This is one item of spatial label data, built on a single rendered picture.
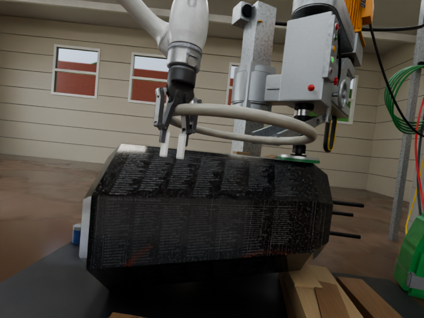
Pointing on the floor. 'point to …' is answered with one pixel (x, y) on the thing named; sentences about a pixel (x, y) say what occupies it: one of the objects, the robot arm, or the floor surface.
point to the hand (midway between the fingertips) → (173, 146)
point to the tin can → (76, 233)
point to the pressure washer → (412, 260)
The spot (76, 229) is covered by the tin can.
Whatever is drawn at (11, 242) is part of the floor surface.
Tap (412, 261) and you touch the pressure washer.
